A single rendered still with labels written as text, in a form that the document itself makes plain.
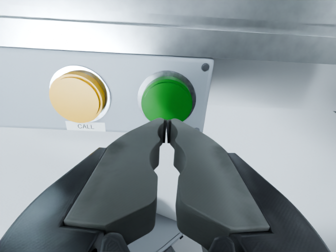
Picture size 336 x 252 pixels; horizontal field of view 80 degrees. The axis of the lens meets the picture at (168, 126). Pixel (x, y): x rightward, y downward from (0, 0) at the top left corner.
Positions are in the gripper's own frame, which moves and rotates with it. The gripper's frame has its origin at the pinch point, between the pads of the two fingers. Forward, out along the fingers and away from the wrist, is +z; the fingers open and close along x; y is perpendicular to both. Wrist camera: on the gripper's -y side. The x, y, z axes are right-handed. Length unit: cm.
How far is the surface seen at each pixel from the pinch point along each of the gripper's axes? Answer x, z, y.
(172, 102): 0.4, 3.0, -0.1
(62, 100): -8.0, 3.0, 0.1
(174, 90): 0.5, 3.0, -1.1
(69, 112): -7.6, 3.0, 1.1
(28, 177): -22.3, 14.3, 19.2
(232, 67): 8.2, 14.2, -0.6
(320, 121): 22.5, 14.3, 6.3
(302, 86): 17.8, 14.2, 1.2
